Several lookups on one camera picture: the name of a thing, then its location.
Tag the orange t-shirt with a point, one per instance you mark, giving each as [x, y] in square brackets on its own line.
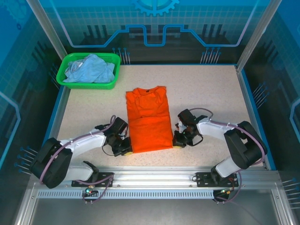
[150, 122]

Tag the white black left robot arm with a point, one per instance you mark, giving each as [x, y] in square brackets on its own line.
[82, 143]

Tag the green plastic basket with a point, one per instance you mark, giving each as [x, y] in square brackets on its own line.
[70, 84]

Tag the light blue t-shirt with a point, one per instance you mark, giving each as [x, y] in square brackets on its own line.
[91, 69]

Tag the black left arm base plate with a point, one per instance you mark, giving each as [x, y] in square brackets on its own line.
[106, 175]

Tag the aluminium frame rail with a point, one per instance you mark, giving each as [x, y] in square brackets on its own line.
[152, 175]

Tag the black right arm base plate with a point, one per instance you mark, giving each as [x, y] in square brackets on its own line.
[202, 179]

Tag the aluminium frame post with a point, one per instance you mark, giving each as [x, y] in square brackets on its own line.
[257, 32]
[48, 30]

